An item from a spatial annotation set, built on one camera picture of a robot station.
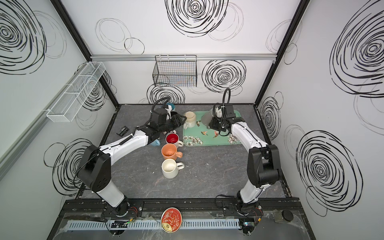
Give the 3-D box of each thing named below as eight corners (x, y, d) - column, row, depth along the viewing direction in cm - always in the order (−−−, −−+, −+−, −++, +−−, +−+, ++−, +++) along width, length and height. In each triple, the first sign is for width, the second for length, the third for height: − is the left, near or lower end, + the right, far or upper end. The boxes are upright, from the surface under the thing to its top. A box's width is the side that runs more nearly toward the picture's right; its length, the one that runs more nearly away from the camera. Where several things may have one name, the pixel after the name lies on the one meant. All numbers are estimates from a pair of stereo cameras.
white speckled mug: (161, 176, 86) (158, 171, 79) (166, 163, 91) (164, 157, 85) (179, 181, 84) (178, 176, 78) (183, 167, 89) (183, 161, 83)
